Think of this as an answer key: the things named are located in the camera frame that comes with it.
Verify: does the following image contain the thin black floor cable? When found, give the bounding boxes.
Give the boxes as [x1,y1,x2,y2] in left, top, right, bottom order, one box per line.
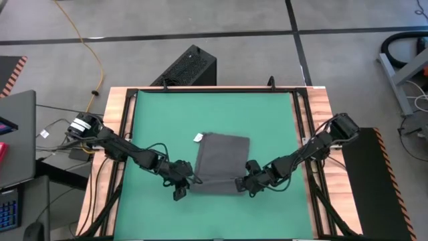
[35,104,104,117]

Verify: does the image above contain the black power adapter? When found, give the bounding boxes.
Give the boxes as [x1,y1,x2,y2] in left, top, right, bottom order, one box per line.
[68,149,91,163]

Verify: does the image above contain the grey metal stand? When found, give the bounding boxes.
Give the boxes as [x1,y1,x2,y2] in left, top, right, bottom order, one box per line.
[377,46,428,116]

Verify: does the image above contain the yellow cable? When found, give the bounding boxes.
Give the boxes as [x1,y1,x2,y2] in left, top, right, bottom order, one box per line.
[53,0,104,155]

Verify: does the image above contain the grey terry towel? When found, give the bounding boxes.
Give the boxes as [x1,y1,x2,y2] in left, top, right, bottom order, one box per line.
[189,132,251,196]

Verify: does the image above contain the black backlit keyboard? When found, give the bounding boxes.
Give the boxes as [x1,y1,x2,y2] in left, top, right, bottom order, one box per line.
[0,187,23,234]

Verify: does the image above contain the small black orange-striped floor mat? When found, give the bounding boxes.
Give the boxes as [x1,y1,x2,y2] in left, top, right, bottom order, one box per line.
[0,56,28,98]

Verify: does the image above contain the black metal table frame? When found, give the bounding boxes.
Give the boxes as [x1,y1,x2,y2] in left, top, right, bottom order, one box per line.
[78,76,364,241]

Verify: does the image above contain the green table mat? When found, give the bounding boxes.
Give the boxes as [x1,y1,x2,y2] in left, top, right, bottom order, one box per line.
[113,90,315,239]

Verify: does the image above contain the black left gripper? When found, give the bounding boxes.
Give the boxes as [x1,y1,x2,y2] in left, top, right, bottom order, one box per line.
[163,160,201,188]

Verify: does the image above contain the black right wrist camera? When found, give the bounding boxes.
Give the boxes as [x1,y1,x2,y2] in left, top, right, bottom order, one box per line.
[245,159,262,174]

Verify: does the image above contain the black hose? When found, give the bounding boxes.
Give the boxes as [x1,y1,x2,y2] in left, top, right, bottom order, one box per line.
[380,30,428,70]

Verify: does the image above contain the large black orange-striped floor mat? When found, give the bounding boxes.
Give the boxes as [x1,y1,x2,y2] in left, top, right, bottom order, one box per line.
[341,127,417,241]

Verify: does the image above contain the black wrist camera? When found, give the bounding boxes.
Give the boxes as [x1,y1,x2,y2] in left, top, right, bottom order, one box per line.
[245,159,262,174]
[173,186,188,202]

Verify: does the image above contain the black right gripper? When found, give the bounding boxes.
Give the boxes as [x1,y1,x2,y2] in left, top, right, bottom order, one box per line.
[235,165,278,197]

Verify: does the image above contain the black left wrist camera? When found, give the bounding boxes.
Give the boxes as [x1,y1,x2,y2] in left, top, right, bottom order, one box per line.
[173,186,188,202]

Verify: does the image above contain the black perforated computer tower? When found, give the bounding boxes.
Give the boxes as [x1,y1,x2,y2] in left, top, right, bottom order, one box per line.
[150,44,217,87]

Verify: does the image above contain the black computer mouse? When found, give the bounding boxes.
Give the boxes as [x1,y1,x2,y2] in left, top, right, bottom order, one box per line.
[22,222,46,241]

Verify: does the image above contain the black desk base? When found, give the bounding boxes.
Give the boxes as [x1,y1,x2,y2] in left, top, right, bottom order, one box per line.
[35,159,90,191]

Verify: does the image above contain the white cables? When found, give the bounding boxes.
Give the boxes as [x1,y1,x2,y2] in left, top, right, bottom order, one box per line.
[406,80,428,113]

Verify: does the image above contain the dark tablet with pink screen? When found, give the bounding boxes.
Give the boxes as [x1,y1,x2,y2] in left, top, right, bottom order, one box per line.
[0,116,19,137]

